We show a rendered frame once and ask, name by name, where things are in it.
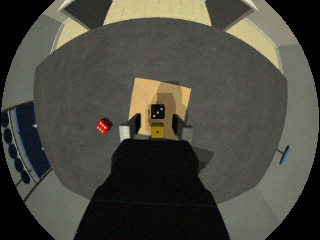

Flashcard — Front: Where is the yellow die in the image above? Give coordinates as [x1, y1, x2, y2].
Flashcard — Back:
[151, 122, 164, 138]

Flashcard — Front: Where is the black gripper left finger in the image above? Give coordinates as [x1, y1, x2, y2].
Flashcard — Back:
[119, 113, 141, 142]

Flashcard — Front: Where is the black die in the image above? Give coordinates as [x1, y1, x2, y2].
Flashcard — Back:
[151, 104, 165, 119]

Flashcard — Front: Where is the red die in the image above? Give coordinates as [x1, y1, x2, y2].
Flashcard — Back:
[96, 118, 112, 134]

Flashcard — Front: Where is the tan square mat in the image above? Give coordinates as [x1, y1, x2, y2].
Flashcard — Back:
[129, 78, 191, 140]

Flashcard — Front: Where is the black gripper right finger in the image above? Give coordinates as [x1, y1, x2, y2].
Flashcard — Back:
[172, 114, 193, 145]

